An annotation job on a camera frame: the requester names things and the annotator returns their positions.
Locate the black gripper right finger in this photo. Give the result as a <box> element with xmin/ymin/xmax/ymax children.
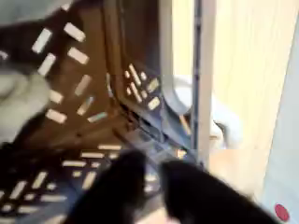
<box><xmin>159</xmin><ymin>159</ymin><xmax>281</xmax><ymax>224</ymax></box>

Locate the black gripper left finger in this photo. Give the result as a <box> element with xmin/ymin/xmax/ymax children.
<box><xmin>66</xmin><ymin>148</ymin><xmax>148</xmax><ymax>224</ymax></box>

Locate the plain white sock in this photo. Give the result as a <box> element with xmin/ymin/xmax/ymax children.
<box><xmin>0</xmin><ymin>71</ymin><xmax>50</xmax><ymax>146</ymax></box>

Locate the white patterned sock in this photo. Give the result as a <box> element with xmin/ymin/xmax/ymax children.
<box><xmin>162</xmin><ymin>74</ymin><xmax>245</xmax><ymax>151</ymax></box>

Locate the red round sticker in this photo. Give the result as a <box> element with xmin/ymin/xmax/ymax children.
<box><xmin>274</xmin><ymin>203</ymin><xmax>291</xmax><ymax>223</ymax></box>

